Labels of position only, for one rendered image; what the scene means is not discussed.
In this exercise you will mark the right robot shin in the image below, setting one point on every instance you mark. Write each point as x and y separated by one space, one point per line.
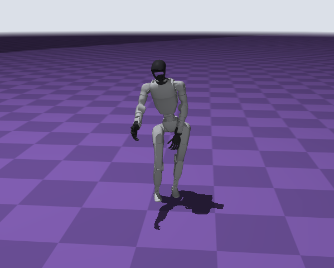
157 178

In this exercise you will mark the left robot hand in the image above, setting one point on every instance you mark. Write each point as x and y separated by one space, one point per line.
175 140

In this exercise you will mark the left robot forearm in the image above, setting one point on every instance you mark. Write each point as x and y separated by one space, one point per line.
181 118

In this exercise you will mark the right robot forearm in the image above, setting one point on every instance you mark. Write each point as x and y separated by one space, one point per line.
138 116

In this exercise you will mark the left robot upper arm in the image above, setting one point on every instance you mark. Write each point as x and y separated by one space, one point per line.
181 88

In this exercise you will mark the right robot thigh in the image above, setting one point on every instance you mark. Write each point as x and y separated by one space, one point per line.
158 142

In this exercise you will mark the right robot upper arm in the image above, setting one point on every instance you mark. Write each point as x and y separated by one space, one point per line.
145 89

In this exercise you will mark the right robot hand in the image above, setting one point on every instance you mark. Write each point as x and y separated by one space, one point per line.
134 130

